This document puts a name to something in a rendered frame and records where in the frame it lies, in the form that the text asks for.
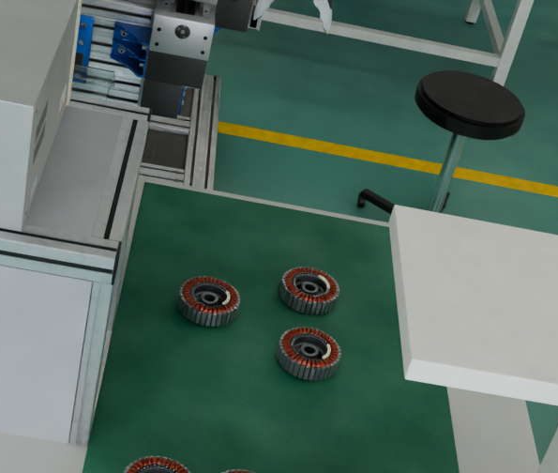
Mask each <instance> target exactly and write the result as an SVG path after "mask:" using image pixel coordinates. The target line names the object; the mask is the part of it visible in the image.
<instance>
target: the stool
mask: <svg viewBox="0 0 558 473"><path fill-rule="evenodd" d="M415 102H416V105H417V106H418V108H419V109H420V111H421V112H422V113H423V114H424V115H425V116H426V117H427V118H428V119H429V120H430V121H432V122H433V123H435V124H436V125H438V126H440V127H441V128H444V129H446V130H449V131H451V132H453V133H452V136H451V139H450V142H449V145H448V148H447V150H446V153H445V158H444V161H443V164H442V167H441V170H440V173H439V175H438V178H437V181H436V184H435V187H434V190H433V193H432V196H431V198H430V203H429V206H428V209H427V210H428V211H432V212H437V213H442V211H443V209H444V208H445V205H446V202H447V200H448V198H449V195H450V193H449V192H448V188H449V185H450V182H451V179H452V176H453V174H454V172H455V169H456V166H457V163H458V160H459V157H460V152H461V150H462V147H463V144H464V142H465V139H466V137H469V138H473V139H480V140H499V139H504V138H507V137H509V136H512V135H515V134H516V133H517V132H518V131H519V130H520V127H521V125H522V122H523V120H524V117H525V110H524V108H523V106H522V104H521V103H520V100H519V99H518V98H517V97H516V96H515V95H514V94H513V93H512V92H510V91H509V90H508V89H507V88H505V87H503V86H502V85H500V84H497V83H496V82H494V81H492V80H490V79H487V78H484V77H481V76H479V75H475V74H472V73H468V72H462V71H455V70H443V71H436V72H433V73H431V74H429V75H426V76H425V77H423V78H421V80H420V81H419V83H418V85H417V88H416V91H415ZM366 200H367V201H369V202H370V203H372V204H374V205H375V206H377V207H379V208H380V209H382V210H384V211H385V212H387V213H389V214H391V213H392V210H393V207H394V204H392V203H391V202H389V201H387V200H385V198H383V197H381V196H380V195H378V194H376V193H374V192H373V191H370V190H369V189H364V190H362V191H361V192H360V193H359V195H358V199H357V206H359V207H364V206H365V203H366Z"/></svg>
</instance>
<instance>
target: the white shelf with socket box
mask: <svg viewBox="0 0 558 473"><path fill-rule="evenodd" d="M389 232H390V241H391V251H392V259H393V268H394V278H395V287H396V296H397V305H398V315H399V324H400V341H401V351H402V359H403V369H404V377H405V379H407V380H413V381H418V382H424V383H430V384H434V385H440V386H446V387H451V388H457V389H467V390H472V391H478V392H484V393H488V394H494V395H500V396H505V397H511V398H516V399H522V400H527V401H533V402H539V403H543V404H554V405H558V236H557V235H553V234H548V233H542V232H537V231H533V230H527V229H522V228H518V227H512V226H507V225H502V224H497V223H492V222H487V221H478V220H473V219H467V218H463V217H458V216H452V215H447V214H443V213H437V212H432V211H428V210H422V209H417V208H412V207H407V206H398V205H394V207H393V210H392V213H391V217H390V220H389ZM536 473H558V428H557V431H556V433H555V435H554V437H553V439H552V441H551V443H550V446H549V448H548V450H547V452H546V454H545V456H544V458H543V460H542V463H541V465H540V467H539V469H538V470H537V472H536Z"/></svg>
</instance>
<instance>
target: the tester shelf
mask: <svg viewBox="0 0 558 473"><path fill-rule="evenodd" d="M151 113H152V109H151V108H150V109H149V108H144V107H139V106H134V105H129V104H125V103H120V102H114V101H109V100H105V99H96V98H90V97H86V96H81V95H76V94H70V102H69V104H68V106H66V109H65V111H64V113H63V116H62V119H61V122H60V124H59V127H58V130H57V133H56V135H55V138H54V140H53V145H52V148H51V151H50V153H49V156H48V159H47V161H46V164H45V167H44V169H43V172H42V175H41V178H40V181H39V182H38V187H37V190H36V193H35V195H34V198H33V201H32V204H31V206H30V209H29V211H28V214H27V217H26V220H25V223H24V225H23V229H22V231H21V232H19V231H13V230H8V229H3V228H0V265H3V266H8V267H18V268H23V269H29V270H34V271H39V272H45V273H51V274H55V275H61V276H67V277H71V278H77V279H83V280H88V281H93V282H104V283H108V284H111V285H113V284H114V280H115V276H116V271H117V268H118V263H119V259H120V254H121V251H122V246H123V242H124V238H125V233H126V230H127V225H128V217H129V213H130V209H131V205H132V201H133V196H134V192H135V188H136V184H137V179H138V175H139V172H140V167H141V163H142V158H143V151H144V147H145V143H146V138H147V134H148V130H149V124H150V118H151Z"/></svg>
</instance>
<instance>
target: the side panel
mask: <svg viewBox="0 0 558 473"><path fill-rule="evenodd" d="M134 196H135V192H134ZM134 196H133V201H132V205H131V209H130V213H129V217H128V225H127V230H126V233H125V238H124V242H123V246H122V251H121V254H120V259H119V263H118V268H117V271H116V276H115V280H114V284H113V285H111V284H108V283H104V282H92V289H91V295H90V301H89V308H88V315H87V321H86V327H85V334H84V340H83V351H82V358H81V365H80V371H79V378H78V384H77V390H76V397H75V404H74V409H73V416H72V423H71V429H70V436H69V442H68V443H69V444H73V445H76V441H78V442H82V443H81V446H86V447H87V446H88V442H89V438H90V434H91V429H92V425H93V420H94V416H95V412H96V407H97V402H98V395H99V391H100V386H101V381H102V377H103V373H104V368H105V364H106V359H107V355H108V351H109V346H110V341H111V337H112V333H113V322H114V317H115V311H116V305H117V300H118V294H119V288H120V282H121V276H122V270H123V265H124V259H125V253H126V247H127V242H128V231H129V226H130V220H131V214H132V208H133V202H134Z"/></svg>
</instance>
